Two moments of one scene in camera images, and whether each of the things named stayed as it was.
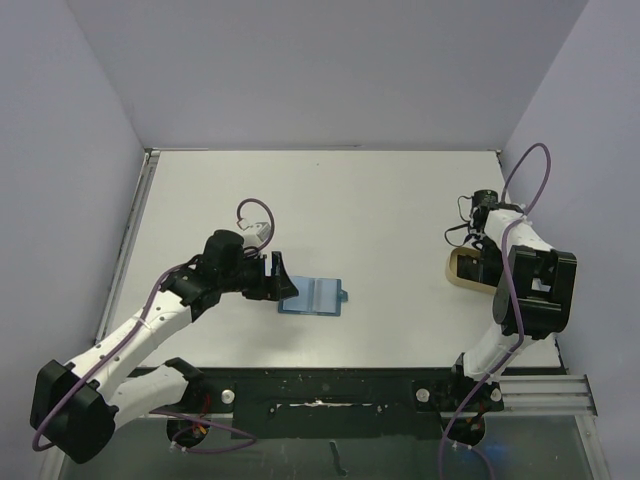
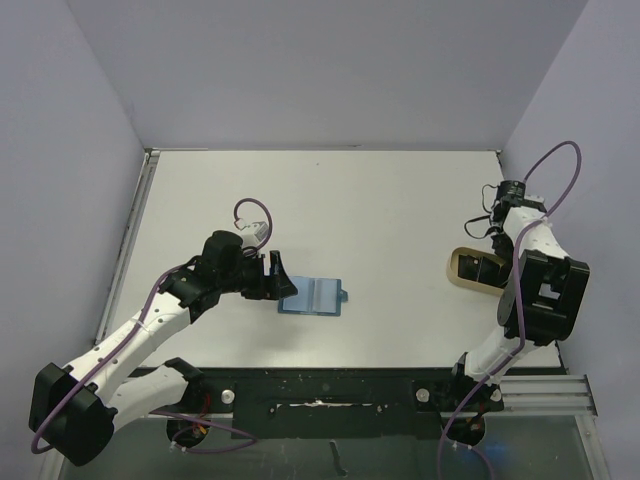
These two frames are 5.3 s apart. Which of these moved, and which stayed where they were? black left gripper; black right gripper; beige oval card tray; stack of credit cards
Moved: black right gripper
Stayed: stack of credit cards; black left gripper; beige oval card tray
